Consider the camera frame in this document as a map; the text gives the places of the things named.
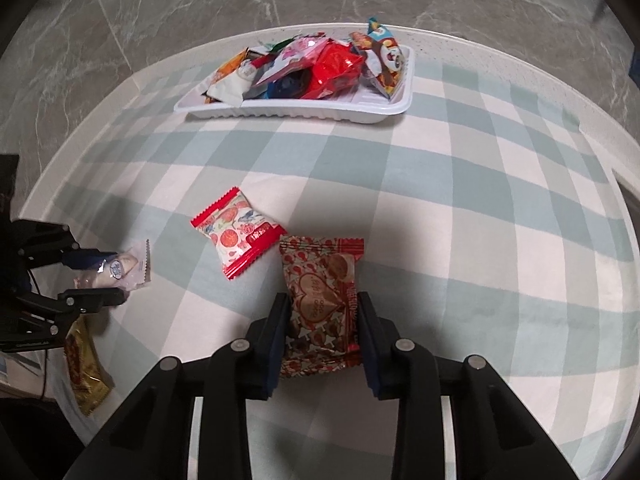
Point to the white plastic tray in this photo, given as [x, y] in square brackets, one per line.
[310, 110]

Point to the pile of assorted snack packets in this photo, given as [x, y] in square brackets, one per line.
[290, 60]

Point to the gold red snack packet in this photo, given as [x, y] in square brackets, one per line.
[82, 360]

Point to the shiny red snack packet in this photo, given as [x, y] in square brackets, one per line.
[335, 67]

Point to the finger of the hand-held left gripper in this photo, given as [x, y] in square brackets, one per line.
[80, 258]
[95, 300]

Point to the clear white snack packet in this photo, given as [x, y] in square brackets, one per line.
[120, 265]

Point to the heart print snack packet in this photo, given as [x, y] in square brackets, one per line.
[320, 290]

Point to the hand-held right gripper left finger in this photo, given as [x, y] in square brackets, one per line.
[277, 340]

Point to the red edged white snack packet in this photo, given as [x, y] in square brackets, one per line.
[235, 232]

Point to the checked tablecloth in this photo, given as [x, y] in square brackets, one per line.
[450, 210]

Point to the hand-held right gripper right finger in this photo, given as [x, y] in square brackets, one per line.
[370, 345]

